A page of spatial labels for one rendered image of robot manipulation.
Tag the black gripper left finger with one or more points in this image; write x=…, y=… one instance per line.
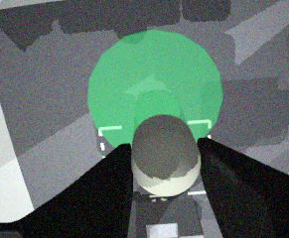
x=97, y=205

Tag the grey mat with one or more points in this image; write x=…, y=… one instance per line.
x=49, y=50

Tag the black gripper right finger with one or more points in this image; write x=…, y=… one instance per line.
x=249, y=199

